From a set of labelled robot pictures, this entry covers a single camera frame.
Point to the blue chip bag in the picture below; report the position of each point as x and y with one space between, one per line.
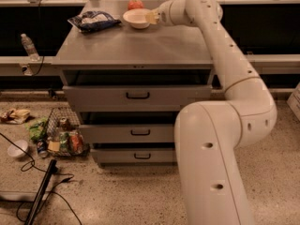
93 21

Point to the clear plastic water bottle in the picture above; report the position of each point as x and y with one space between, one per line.
30 48

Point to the white paper bowl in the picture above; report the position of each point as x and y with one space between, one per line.
136 18

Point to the soda can on floor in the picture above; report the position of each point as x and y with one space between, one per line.
42 148

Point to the red apple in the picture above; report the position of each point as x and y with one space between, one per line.
134 4

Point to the crumpled tan snack bag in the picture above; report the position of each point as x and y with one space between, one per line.
15 116

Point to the black bar on floor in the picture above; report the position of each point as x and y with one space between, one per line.
40 193

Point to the white bowl on floor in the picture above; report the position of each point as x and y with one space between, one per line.
18 149

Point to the bottom grey drawer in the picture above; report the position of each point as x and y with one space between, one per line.
123 156

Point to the middle grey drawer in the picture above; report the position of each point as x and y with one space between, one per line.
146 133

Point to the wire mesh basket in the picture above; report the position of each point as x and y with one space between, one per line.
63 119

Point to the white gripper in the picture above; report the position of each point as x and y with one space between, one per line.
162 16

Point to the red can in basket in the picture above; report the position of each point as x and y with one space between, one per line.
76 142

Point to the top grey drawer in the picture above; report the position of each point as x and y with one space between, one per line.
148 98

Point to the grey drawer cabinet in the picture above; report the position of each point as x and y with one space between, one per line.
122 55

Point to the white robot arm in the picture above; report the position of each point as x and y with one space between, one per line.
207 132

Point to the grey drawer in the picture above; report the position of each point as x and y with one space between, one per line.
123 156
146 133
148 98

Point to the green can in basket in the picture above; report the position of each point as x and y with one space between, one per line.
63 139

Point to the green snack bag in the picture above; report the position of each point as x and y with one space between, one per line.
37 129

